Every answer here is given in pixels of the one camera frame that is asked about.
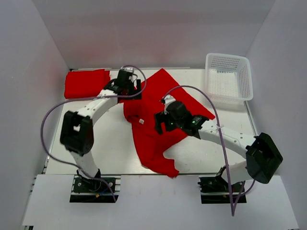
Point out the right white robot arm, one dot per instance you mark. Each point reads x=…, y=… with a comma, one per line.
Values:
x=261, y=156

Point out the white plastic basket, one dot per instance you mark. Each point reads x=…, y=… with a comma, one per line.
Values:
x=228, y=78

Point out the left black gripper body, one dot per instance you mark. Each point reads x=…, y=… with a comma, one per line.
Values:
x=130, y=89

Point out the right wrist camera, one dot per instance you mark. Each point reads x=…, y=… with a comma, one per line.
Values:
x=167, y=100

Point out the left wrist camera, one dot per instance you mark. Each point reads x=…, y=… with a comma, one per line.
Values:
x=129, y=71

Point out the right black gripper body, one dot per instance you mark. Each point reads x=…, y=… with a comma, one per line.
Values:
x=171, y=124

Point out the folded red t shirt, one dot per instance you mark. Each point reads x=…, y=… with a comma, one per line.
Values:
x=83, y=84

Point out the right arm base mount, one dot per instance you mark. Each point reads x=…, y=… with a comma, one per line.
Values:
x=214, y=193

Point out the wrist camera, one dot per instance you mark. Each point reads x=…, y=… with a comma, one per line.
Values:
x=129, y=71
x=167, y=100

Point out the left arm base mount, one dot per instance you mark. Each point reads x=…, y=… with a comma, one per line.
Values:
x=86, y=191

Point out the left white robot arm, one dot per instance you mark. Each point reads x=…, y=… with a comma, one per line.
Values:
x=77, y=132

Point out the red t shirt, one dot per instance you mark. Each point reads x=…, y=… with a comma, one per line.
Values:
x=83, y=84
x=150, y=146

